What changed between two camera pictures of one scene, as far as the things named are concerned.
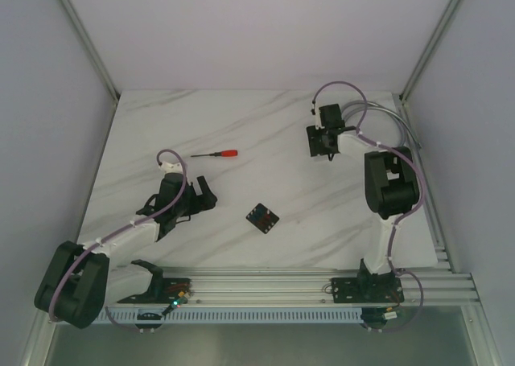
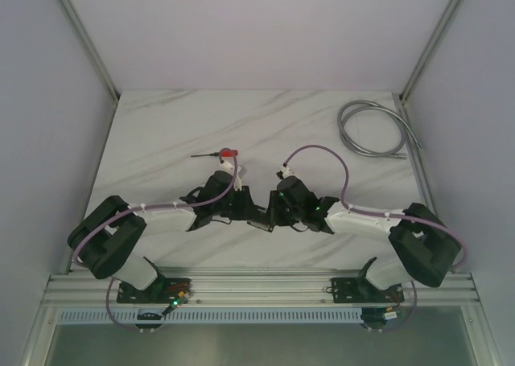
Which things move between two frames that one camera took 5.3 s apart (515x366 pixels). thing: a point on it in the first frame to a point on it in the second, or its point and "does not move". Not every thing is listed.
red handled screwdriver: [225, 153] does not move
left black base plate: [173, 290] does not move
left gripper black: [197, 199] to [245, 202]
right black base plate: [367, 290] does not move
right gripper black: [315, 148] to [274, 202]
